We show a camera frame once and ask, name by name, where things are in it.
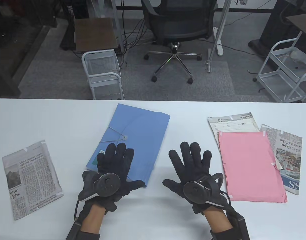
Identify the dark desk with brown top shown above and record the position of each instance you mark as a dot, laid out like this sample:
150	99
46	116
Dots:
273	25

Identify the clear plastic bag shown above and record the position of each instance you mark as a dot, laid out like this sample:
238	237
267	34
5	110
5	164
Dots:
300	57

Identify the right white black controller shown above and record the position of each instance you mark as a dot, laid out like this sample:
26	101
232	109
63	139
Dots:
195	192

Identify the printed flowchart paper material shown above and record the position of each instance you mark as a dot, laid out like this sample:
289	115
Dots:
233	123

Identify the left white black controller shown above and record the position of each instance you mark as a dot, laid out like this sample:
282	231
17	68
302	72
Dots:
106	185

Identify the black office chair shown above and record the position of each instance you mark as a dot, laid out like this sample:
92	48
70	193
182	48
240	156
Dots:
180	25

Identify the person's left hand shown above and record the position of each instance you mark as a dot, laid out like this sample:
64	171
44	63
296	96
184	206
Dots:
110	160

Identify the person's right forearm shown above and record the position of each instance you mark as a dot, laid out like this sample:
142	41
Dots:
218	222

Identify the pink paper material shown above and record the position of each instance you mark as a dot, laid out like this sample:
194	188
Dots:
250	165

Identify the newspaper material with blue banner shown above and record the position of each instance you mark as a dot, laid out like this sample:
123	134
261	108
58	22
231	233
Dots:
288	155

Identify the white black controller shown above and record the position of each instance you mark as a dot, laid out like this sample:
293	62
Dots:
106	185
195	192

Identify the person's right hand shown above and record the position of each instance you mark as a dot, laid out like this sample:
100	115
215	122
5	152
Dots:
190	165

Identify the newspaper material with mountain photo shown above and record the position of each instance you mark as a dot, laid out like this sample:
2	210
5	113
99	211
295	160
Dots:
32	180

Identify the person's left forearm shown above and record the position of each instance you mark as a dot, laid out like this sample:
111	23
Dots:
92	220

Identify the brown wooden side table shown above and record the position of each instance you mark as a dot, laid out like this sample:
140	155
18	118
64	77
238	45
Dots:
95	32

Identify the white desk frame leg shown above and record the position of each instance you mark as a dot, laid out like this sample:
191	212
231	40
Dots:
221	25

